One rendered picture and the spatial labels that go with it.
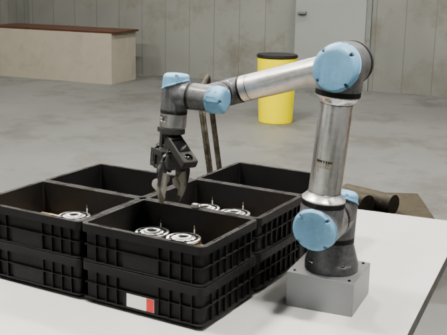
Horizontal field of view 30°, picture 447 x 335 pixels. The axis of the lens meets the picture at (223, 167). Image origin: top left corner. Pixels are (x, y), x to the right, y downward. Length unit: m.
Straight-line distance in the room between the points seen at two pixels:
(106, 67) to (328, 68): 9.88
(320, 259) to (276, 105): 6.62
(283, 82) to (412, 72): 9.36
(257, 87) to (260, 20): 9.84
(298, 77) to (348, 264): 0.53
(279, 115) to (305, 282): 6.65
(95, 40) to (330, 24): 3.28
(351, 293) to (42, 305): 0.85
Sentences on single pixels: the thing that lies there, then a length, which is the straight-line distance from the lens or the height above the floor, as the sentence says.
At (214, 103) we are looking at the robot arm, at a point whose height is 1.27.
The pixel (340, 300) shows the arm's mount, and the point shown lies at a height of 0.74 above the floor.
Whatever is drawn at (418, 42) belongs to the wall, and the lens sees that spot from 11.56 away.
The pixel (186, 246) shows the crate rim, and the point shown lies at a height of 0.93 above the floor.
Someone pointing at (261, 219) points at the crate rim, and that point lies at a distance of 2.37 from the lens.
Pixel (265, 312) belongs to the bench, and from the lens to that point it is 2.33.
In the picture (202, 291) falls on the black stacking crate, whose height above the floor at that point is 0.81.
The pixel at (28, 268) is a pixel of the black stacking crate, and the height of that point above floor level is 0.76.
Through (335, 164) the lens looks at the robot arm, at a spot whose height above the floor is 1.14.
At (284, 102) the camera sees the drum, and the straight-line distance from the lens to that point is 8.91.
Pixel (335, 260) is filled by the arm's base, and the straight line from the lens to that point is 2.32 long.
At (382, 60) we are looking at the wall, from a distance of 11.67.
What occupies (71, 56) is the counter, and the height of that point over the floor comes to 0.36.
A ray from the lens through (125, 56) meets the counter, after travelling 12.13.
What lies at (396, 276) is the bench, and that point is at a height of 0.70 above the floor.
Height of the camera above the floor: 1.62
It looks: 13 degrees down
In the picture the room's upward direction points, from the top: 1 degrees clockwise
